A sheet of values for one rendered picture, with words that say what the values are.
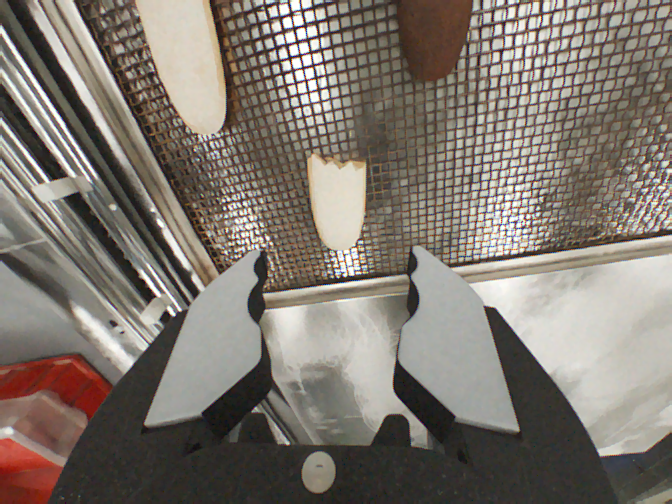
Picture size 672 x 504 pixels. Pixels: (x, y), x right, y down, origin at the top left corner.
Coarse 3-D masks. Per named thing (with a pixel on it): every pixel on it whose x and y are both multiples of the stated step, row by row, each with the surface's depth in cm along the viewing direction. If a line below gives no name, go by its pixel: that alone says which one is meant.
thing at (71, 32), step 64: (64, 0) 11; (384, 0) 11; (640, 0) 11; (320, 64) 13; (512, 64) 12; (640, 64) 12; (128, 128) 14; (256, 128) 14; (576, 128) 14; (640, 128) 14; (192, 256) 19; (576, 256) 18; (640, 256) 17
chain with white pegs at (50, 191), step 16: (0, 96) 16; (16, 112) 17; (32, 128) 17; (48, 160) 18; (64, 176) 19; (48, 192) 17; (64, 192) 18; (96, 224) 22; (112, 240) 23; (144, 288) 26; (160, 304) 26; (144, 320) 24
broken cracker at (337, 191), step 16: (320, 160) 15; (336, 160) 15; (320, 176) 15; (336, 176) 15; (352, 176) 15; (320, 192) 15; (336, 192) 15; (352, 192) 15; (320, 208) 16; (336, 208) 16; (352, 208) 16; (320, 224) 17; (336, 224) 17; (352, 224) 17; (336, 240) 17; (352, 240) 18
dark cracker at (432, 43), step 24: (408, 0) 11; (432, 0) 10; (456, 0) 10; (408, 24) 11; (432, 24) 11; (456, 24) 11; (408, 48) 12; (432, 48) 11; (456, 48) 11; (432, 72) 12
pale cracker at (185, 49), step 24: (144, 0) 11; (168, 0) 11; (192, 0) 11; (144, 24) 11; (168, 24) 11; (192, 24) 11; (168, 48) 12; (192, 48) 12; (216, 48) 12; (168, 72) 12; (192, 72) 12; (216, 72) 12; (192, 96) 13; (216, 96) 13; (192, 120) 14; (216, 120) 14
